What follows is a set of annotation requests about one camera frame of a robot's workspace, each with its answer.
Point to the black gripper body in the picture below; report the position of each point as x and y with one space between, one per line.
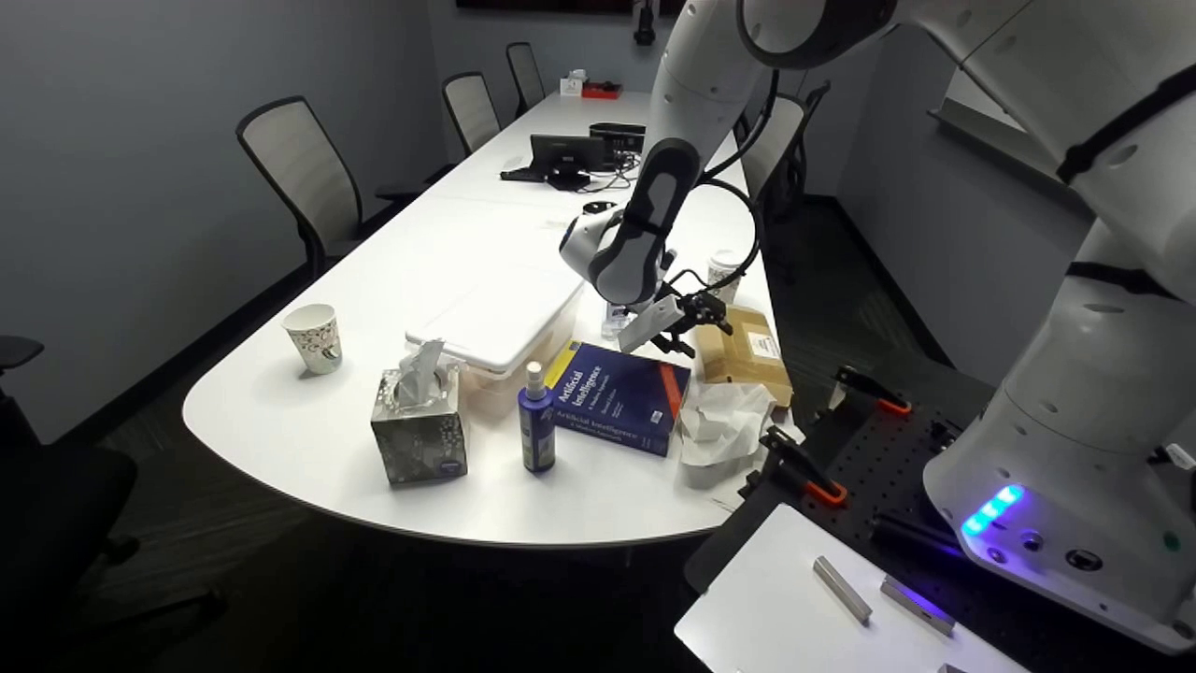
701 311

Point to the brown cardboard box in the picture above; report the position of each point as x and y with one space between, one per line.
747 358

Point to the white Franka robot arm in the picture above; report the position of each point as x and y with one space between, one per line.
1096 374

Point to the black flat device box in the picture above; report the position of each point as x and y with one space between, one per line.
617 136

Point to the small white box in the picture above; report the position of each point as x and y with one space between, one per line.
571 83

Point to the grey tissue box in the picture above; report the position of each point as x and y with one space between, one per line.
416 424

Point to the coffee cup white lid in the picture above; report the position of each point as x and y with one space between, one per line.
725 272

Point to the blue book orange stripe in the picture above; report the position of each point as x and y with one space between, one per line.
617 397

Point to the round black speaker puck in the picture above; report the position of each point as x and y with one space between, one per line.
599 208

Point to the mesh back office chair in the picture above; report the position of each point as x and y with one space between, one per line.
773 144
524 71
300 174
470 110

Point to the blue bottle white cap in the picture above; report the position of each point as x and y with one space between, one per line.
534 424

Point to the white flat container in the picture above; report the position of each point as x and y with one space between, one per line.
497 319

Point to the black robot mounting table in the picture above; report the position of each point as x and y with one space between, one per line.
870 473

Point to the small red object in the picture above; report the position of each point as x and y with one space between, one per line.
604 91

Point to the grey metal bar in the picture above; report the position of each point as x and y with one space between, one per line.
921 607
840 589

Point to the white board sheet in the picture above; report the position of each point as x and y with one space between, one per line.
807 623

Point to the small patterned paper cup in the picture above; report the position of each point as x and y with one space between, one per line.
316 339

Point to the dark upholstered chair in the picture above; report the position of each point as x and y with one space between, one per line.
48 523

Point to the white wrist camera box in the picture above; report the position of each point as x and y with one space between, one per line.
647 323

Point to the black wall screen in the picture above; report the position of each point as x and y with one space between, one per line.
546 5

